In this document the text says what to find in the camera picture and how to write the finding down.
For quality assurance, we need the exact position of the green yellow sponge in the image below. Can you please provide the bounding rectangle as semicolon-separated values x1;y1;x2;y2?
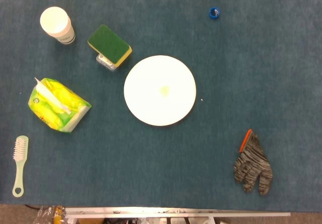
87;24;132;67

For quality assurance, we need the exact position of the round white plate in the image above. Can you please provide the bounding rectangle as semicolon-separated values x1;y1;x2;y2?
123;55;197;127

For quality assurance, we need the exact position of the teal felt table cover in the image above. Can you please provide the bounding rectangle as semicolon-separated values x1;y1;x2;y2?
0;0;322;212

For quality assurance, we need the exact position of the blue bottle cap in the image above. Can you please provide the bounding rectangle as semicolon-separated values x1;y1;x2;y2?
208;7;221;20

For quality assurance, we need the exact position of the grey striped knit glove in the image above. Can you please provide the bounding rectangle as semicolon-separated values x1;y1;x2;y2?
233;129;274;196

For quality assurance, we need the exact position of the yellow green tissue pack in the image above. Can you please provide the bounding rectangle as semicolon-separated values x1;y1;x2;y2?
28;77;92;133

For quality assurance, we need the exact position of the white lidded cup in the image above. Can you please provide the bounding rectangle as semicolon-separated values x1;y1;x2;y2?
39;6;75;44

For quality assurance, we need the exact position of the pale green scrubbing brush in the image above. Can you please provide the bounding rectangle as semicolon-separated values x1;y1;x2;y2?
12;135;30;198

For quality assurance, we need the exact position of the crumpled clear plastic bag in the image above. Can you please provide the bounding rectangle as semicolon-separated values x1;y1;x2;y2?
35;205;67;224

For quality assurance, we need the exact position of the aluminium frame rail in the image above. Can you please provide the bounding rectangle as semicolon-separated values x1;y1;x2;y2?
64;207;291;219

